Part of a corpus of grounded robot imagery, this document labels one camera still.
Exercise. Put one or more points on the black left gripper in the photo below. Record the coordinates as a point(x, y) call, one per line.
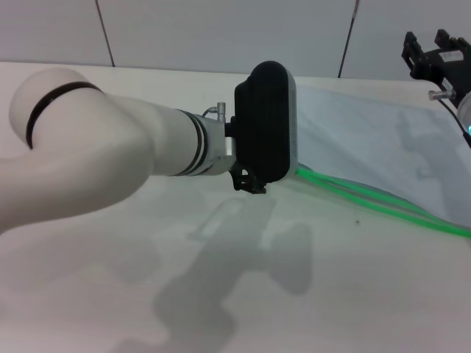
point(248, 182)

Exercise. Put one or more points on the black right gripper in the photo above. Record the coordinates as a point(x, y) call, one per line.
point(447, 68)

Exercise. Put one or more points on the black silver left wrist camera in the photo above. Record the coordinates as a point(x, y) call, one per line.
point(265, 121)

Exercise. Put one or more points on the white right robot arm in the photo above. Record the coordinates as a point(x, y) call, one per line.
point(465, 110)

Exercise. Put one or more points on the clear green-edged document bag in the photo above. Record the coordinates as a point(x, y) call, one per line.
point(360, 147)

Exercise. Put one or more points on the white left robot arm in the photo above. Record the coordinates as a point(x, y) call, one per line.
point(92, 147)

